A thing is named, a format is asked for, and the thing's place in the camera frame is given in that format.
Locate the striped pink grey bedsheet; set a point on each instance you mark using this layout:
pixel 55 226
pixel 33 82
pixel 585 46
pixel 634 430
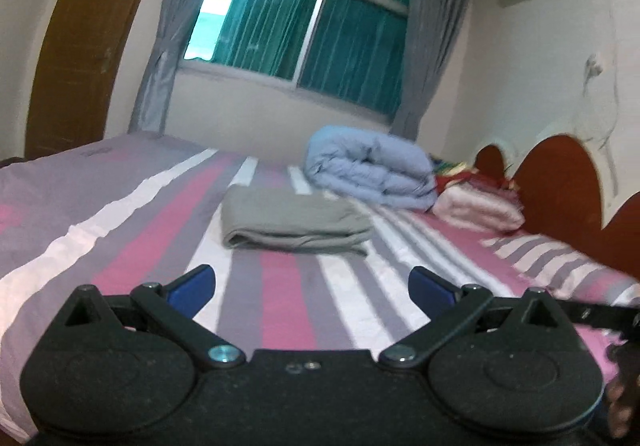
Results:
pixel 146 208

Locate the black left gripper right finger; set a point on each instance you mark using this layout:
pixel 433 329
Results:
pixel 454 312

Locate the grey left curtain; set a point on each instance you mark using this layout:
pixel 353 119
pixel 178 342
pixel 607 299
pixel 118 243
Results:
pixel 150 112

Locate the red wooden headboard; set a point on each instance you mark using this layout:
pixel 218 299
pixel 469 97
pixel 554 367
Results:
pixel 560 191

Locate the brown wooden door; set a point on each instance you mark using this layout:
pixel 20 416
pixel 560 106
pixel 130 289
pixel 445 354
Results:
pixel 74 79

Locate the colourful folded cloth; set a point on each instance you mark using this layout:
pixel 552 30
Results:
pixel 448 174

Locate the person's right hand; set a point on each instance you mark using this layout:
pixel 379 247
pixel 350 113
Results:
pixel 622 393

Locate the grey pants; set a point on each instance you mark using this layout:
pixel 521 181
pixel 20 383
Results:
pixel 278 219

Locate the grey right curtain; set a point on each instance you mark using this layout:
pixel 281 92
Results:
pixel 432 31

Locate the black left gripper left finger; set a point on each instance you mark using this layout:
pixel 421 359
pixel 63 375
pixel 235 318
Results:
pixel 152 328

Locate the folded pink white blanket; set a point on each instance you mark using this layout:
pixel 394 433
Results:
pixel 467 207

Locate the striped pillow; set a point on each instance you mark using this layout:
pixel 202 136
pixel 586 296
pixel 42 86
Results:
pixel 563 271

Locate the window with teal blinds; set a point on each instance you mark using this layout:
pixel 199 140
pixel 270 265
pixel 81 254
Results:
pixel 346 49

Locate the grey curtain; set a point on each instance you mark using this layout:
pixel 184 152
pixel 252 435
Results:
pixel 150 112
pixel 432 31

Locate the folded light blue duvet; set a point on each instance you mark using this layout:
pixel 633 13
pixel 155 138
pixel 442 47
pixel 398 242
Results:
pixel 372 167

